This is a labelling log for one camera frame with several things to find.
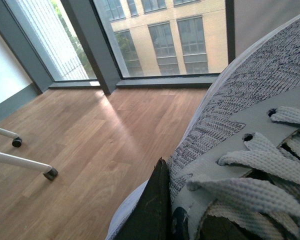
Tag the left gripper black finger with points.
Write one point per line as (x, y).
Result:
(150, 218)

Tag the grey knit sneaker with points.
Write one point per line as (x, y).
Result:
(236, 173)

